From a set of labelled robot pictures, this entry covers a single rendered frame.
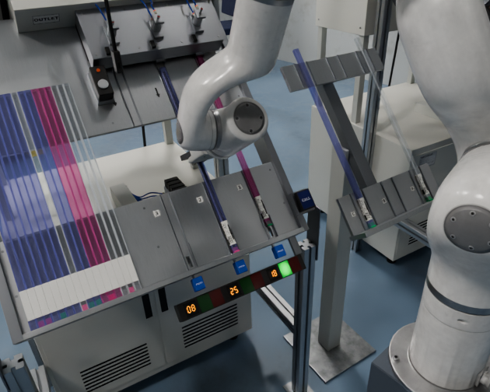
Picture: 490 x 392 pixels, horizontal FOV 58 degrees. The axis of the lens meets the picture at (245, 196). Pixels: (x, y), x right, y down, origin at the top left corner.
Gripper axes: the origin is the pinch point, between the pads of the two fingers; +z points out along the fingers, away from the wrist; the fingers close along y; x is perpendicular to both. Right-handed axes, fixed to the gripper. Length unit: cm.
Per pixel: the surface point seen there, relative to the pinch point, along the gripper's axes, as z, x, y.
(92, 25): 1.0, -36.5, 14.4
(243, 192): -0.9, 11.8, -8.1
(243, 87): 2.3, -15.1, -19.6
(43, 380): 40, 44, 50
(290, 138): 188, -20, -146
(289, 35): 328, -155, -279
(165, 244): -1.9, 17.7, 14.9
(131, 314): 41, 36, 22
